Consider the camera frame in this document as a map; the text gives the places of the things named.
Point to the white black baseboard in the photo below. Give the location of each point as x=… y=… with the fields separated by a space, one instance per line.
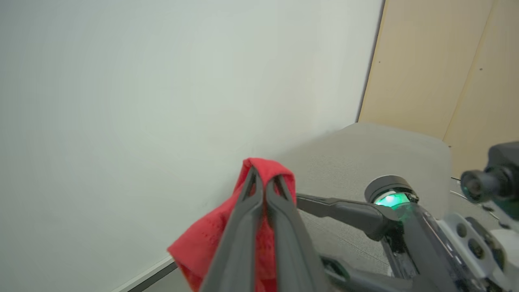
x=150 y=275

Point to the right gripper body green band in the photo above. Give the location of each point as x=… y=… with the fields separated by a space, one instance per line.
x=421 y=247

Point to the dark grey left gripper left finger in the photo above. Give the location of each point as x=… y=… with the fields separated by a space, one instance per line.
x=235 y=243

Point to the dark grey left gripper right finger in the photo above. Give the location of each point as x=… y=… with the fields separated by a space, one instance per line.
x=292 y=251

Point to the grey fabric sofa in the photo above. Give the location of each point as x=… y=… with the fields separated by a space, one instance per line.
x=365 y=154

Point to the red white sports garment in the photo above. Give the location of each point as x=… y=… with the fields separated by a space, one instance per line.
x=202 y=239

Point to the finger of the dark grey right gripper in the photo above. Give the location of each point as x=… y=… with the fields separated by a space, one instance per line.
x=348 y=211
x=361 y=280

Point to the beige wooden panel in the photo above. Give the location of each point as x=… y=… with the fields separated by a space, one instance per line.
x=429 y=65

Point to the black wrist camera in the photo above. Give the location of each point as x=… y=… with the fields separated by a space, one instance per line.
x=498 y=178

